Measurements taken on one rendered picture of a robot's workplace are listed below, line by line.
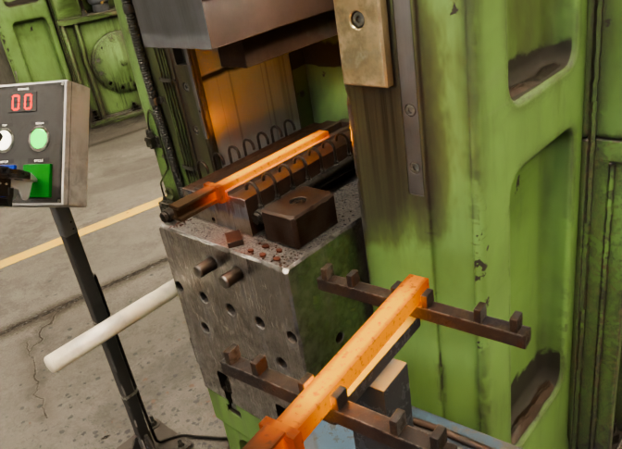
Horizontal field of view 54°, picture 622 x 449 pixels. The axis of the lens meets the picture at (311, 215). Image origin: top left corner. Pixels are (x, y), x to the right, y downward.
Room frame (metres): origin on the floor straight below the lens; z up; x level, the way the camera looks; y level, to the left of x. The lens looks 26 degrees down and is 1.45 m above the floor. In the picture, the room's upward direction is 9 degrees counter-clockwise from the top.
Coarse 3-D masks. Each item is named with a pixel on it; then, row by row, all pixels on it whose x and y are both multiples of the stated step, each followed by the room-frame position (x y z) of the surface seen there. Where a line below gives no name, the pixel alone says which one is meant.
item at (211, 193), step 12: (324, 132) 1.30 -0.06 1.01; (300, 144) 1.25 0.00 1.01; (276, 156) 1.20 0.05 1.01; (288, 156) 1.21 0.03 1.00; (252, 168) 1.15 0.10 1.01; (264, 168) 1.16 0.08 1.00; (228, 180) 1.12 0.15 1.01; (240, 180) 1.12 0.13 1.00; (204, 192) 1.07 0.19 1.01; (216, 192) 1.08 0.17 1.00; (180, 204) 1.03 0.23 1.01; (192, 204) 1.04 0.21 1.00; (204, 204) 1.06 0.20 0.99; (180, 216) 1.03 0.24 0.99; (192, 216) 1.03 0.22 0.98
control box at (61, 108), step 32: (0, 96) 1.44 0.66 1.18; (32, 96) 1.40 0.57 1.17; (64, 96) 1.37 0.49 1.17; (0, 128) 1.40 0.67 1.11; (32, 128) 1.37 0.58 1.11; (64, 128) 1.34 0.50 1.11; (0, 160) 1.37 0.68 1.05; (32, 160) 1.33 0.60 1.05; (64, 160) 1.30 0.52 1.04; (64, 192) 1.27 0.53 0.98
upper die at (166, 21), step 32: (160, 0) 1.12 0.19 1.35; (192, 0) 1.06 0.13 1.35; (224, 0) 1.08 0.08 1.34; (256, 0) 1.13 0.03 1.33; (288, 0) 1.18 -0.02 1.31; (320, 0) 1.24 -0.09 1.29; (160, 32) 1.14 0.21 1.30; (192, 32) 1.07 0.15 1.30; (224, 32) 1.07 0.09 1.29; (256, 32) 1.12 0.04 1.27
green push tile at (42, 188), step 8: (24, 168) 1.32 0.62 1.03; (32, 168) 1.31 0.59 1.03; (40, 168) 1.31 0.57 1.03; (48, 168) 1.30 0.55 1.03; (40, 176) 1.30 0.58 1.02; (48, 176) 1.29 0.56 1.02; (32, 184) 1.30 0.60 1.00; (40, 184) 1.29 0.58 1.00; (48, 184) 1.28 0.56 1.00; (32, 192) 1.29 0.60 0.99; (40, 192) 1.28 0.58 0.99; (48, 192) 1.27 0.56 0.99
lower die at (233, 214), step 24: (288, 144) 1.31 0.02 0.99; (312, 144) 1.26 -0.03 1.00; (336, 144) 1.26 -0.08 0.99; (240, 168) 1.21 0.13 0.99; (312, 168) 1.17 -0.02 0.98; (192, 192) 1.16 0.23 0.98; (240, 192) 1.08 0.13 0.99; (264, 192) 1.08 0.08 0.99; (216, 216) 1.12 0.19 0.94; (240, 216) 1.06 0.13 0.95
